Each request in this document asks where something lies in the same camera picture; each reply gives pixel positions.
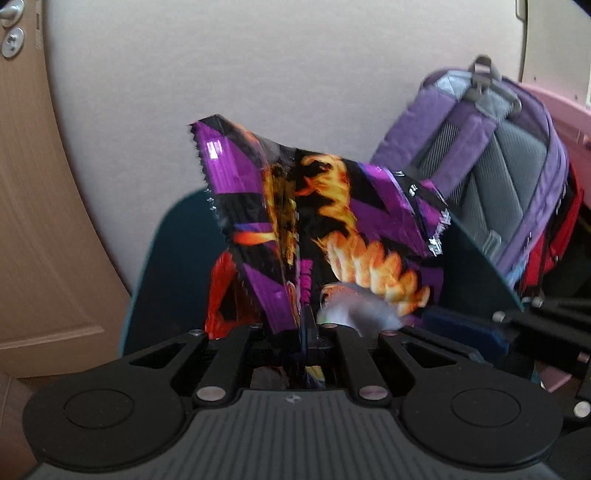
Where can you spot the purple flame snack packet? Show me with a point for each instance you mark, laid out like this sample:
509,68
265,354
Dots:
323,207

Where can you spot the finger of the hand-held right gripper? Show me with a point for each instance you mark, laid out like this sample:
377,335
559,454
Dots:
545,310
461,328

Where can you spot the beige wooden door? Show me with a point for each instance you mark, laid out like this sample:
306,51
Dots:
41,207

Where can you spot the pink desk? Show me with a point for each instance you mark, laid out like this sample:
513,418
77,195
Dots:
565,110

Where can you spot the silver door lock knob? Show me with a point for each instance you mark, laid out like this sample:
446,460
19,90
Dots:
13,41

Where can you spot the red backpack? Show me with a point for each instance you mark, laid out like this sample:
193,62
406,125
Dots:
558,244

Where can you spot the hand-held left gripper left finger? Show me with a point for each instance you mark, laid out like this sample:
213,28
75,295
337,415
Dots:
231,353

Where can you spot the white bookshelf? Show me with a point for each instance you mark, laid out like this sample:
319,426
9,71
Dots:
554,41

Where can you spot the purple backpack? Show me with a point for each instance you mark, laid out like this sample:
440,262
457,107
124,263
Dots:
498,152

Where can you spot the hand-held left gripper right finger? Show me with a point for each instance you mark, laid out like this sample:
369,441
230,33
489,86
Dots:
352,357

